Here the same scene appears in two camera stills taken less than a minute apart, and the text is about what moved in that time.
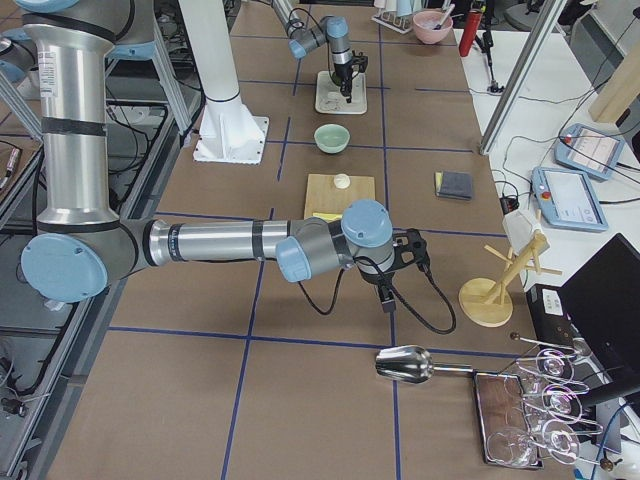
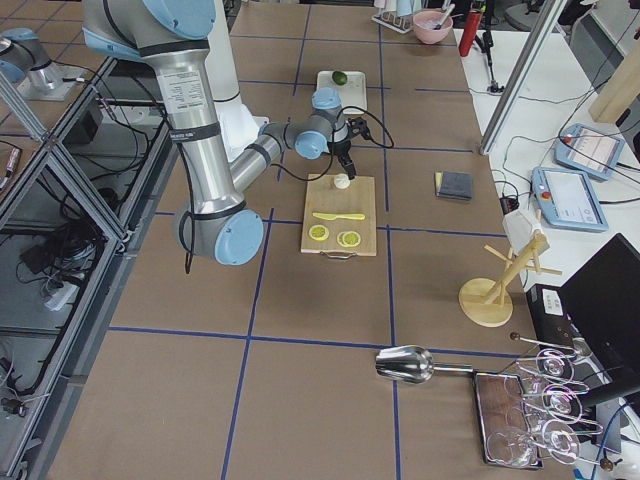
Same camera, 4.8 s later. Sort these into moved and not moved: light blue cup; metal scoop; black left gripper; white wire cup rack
Moved: black left gripper
Not moved: light blue cup; metal scoop; white wire cup rack
